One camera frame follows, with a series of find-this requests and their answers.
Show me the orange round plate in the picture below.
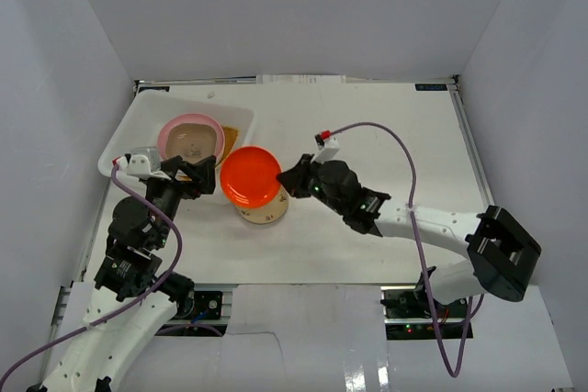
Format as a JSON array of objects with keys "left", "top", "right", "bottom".
[{"left": 220, "top": 146, "right": 281, "bottom": 208}]

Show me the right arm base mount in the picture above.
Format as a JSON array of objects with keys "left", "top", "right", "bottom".
[{"left": 380, "top": 286, "right": 468, "bottom": 342}]

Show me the left dark table label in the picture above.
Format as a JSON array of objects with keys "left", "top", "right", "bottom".
[{"left": 137, "top": 85, "right": 170, "bottom": 94}]

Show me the beige patterned small plate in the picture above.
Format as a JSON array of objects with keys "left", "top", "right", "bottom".
[{"left": 236, "top": 188, "right": 288, "bottom": 225}]

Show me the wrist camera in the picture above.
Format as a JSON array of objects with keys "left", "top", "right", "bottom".
[
  {"left": 112, "top": 146, "right": 162, "bottom": 179},
  {"left": 311, "top": 130, "right": 340, "bottom": 163}
]

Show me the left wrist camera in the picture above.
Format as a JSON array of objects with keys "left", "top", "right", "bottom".
[{"left": 112, "top": 146, "right": 162, "bottom": 179}]

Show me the woven fan-shaped basket plate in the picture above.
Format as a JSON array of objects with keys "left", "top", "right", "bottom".
[{"left": 215, "top": 126, "right": 239, "bottom": 171}]

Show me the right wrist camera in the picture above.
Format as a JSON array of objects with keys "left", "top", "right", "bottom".
[{"left": 311, "top": 130, "right": 340, "bottom": 163}]

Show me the pink round plate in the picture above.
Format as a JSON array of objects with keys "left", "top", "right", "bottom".
[{"left": 157, "top": 113, "right": 224, "bottom": 160}]

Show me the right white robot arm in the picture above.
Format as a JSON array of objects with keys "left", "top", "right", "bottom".
[{"left": 277, "top": 154, "right": 541, "bottom": 318}]

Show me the dark table label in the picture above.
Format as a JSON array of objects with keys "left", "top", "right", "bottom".
[
  {"left": 414, "top": 84, "right": 447, "bottom": 92},
  {"left": 137, "top": 85, "right": 170, "bottom": 94}
]

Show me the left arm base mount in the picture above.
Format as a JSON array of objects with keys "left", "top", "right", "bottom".
[{"left": 171, "top": 291, "right": 227, "bottom": 337}]

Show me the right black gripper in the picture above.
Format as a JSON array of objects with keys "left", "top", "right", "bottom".
[{"left": 277, "top": 155, "right": 346, "bottom": 217}]

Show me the white plastic bin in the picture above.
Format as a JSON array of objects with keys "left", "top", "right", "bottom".
[{"left": 98, "top": 90, "right": 255, "bottom": 176}]

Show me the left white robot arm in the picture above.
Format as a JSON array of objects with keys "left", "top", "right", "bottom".
[{"left": 32, "top": 151, "right": 217, "bottom": 391}]

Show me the brown square dish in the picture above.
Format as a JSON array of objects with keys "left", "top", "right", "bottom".
[{"left": 164, "top": 123, "right": 218, "bottom": 163}]

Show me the paper sheet at back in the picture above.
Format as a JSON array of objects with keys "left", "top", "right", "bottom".
[{"left": 256, "top": 74, "right": 346, "bottom": 84}]

